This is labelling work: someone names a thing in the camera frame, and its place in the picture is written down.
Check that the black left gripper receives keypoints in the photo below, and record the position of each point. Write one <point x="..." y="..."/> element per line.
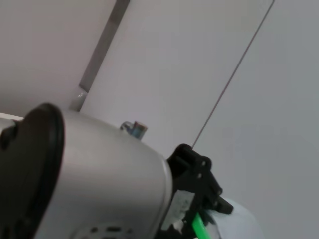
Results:
<point x="184" y="179"/>

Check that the translucent green-zip document bag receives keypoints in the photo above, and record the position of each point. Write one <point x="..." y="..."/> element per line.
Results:
<point x="239" y="219"/>

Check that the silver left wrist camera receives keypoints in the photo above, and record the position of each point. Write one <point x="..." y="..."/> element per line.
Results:
<point x="99" y="179"/>

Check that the dark wall joint strip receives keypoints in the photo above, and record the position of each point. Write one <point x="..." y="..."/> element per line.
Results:
<point x="99" y="54"/>

